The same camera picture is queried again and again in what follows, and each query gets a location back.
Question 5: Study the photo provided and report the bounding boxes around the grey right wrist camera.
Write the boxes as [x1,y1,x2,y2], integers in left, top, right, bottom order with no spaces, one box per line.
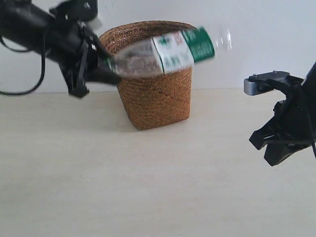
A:
[243,71,304,96]

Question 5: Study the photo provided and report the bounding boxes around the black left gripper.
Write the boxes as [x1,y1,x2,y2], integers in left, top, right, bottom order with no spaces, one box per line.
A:
[48,22,121,98]

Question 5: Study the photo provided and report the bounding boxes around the brown woven wicker basket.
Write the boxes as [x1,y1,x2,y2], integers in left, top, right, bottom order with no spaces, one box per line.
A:
[99,21,193,130]

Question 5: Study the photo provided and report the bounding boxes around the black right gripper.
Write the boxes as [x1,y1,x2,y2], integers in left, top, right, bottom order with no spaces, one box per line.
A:
[249,76,316,166]

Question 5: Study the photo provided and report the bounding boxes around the clear plastic bottle green label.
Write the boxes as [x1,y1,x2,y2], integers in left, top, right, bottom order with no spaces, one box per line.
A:
[105,27,232,79]

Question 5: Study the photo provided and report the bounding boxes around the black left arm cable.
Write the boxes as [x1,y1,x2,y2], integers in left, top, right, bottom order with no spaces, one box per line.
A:
[0,27,50,96]

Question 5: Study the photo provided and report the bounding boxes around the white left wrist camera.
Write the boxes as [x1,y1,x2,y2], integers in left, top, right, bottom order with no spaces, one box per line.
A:
[86,14,103,31]

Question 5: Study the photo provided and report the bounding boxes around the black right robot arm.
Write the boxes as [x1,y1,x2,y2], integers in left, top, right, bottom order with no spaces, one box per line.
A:
[243,66,316,166]

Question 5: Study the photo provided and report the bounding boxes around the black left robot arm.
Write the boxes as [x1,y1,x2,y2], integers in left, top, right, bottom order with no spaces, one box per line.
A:
[0,0,122,99]

